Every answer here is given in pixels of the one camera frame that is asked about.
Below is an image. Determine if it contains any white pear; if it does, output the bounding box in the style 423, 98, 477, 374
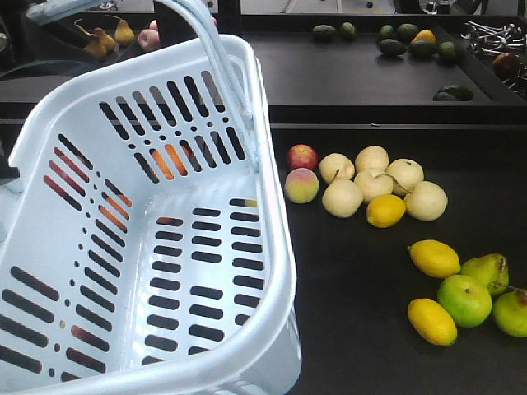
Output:
404, 181, 448, 221
322, 179, 363, 218

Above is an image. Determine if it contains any peach right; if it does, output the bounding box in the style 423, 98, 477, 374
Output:
284, 168, 319, 204

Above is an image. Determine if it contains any yellow lemon lower right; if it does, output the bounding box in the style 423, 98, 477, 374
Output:
407, 298, 458, 346

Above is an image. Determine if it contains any yellow lemon upper right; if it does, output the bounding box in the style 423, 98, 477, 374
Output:
408, 239, 461, 279

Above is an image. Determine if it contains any green apple at edge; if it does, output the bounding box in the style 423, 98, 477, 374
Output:
492, 290, 526, 338

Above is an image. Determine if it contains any white pear front right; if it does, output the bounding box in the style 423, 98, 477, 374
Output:
404, 181, 448, 221

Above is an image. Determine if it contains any small red apple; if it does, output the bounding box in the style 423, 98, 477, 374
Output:
287, 144, 319, 170

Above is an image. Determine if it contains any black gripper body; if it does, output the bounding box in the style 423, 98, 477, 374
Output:
1, 1, 98, 78

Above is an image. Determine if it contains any green pear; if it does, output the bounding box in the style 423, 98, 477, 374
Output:
460, 253, 509, 298

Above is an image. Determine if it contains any black wood display stand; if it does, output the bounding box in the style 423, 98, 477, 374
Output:
0, 0, 527, 395

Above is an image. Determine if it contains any white pear front left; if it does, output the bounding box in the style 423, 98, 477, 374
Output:
322, 179, 363, 218

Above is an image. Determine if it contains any yellow lemon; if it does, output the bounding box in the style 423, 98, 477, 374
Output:
366, 194, 407, 229
408, 239, 461, 279
407, 298, 458, 346

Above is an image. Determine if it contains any light blue plastic basket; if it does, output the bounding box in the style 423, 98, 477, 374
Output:
1, 1, 301, 394

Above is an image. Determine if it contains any yellow lemon centre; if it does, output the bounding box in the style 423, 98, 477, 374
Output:
366, 194, 407, 229

